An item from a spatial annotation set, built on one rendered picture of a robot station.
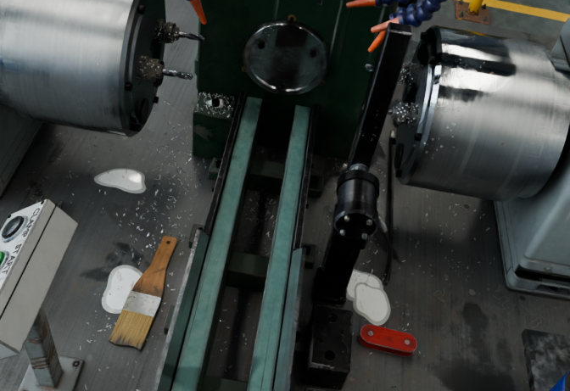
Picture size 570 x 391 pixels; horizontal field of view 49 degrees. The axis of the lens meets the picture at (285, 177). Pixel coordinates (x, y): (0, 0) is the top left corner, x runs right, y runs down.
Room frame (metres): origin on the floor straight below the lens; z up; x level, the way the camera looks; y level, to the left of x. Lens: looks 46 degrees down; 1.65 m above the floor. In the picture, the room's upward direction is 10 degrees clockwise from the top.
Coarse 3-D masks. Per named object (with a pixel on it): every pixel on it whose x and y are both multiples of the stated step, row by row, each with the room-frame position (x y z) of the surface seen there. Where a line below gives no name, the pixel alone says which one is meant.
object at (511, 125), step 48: (432, 48) 0.79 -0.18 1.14; (480, 48) 0.78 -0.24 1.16; (528, 48) 0.80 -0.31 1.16; (432, 96) 0.70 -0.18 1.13; (480, 96) 0.71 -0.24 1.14; (528, 96) 0.72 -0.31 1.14; (432, 144) 0.66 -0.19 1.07; (480, 144) 0.67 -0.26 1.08; (528, 144) 0.67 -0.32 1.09; (480, 192) 0.67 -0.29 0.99; (528, 192) 0.68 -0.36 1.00
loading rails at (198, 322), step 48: (240, 96) 0.86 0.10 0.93; (240, 144) 0.75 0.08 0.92; (288, 144) 0.78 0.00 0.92; (240, 192) 0.65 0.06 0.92; (288, 192) 0.67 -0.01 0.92; (192, 240) 0.61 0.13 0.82; (288, 240) 0.57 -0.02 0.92; (192, 288) 0.46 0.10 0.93; (288, 288) 0.49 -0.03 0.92; (192, 336) 0.39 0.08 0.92; (288, 336) 0.41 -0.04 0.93; (192, 384) 0.33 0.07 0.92; (240, 384) 0.38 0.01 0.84; (288, 384) 0.35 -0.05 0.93
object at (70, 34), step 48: (0, 0) 0.72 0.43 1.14; (48, 0) 0.72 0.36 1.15; (96, 0) 0.74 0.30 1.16; (144, 0) 0.78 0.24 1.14; (0, 48) 0.68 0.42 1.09; (48, 48) 0.67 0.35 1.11; (96, 48) 0.68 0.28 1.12; (144, 48) 0.76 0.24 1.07; (0, 96) 0.67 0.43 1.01; (48, 96) 0.65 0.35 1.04; (96, 96) 0.66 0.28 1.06; (144, 96) 0.75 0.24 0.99
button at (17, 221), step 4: (16, 216) 0.42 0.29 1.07; (20, 216) 0.41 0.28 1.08; (12, 220) 0.41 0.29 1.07; (16, 220) 0.41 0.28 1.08; (20, 220) 0.41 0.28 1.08; (8, 224) 0.41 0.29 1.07; (12, 224) 0.40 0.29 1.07; (16, 224) 0.40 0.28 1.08; (20, 224) 0.40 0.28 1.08; (4, 228) 0.40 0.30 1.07; (8, 228) 0.40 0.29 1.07; (12, 228) 0.40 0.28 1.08; (16, 228) 0.40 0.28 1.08; (4, 232) 0.39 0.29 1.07; (8, 232) 0.39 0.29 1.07; (12, 232) 0.39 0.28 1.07; (4, 236) 0.39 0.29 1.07; (8, 236) 0.39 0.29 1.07
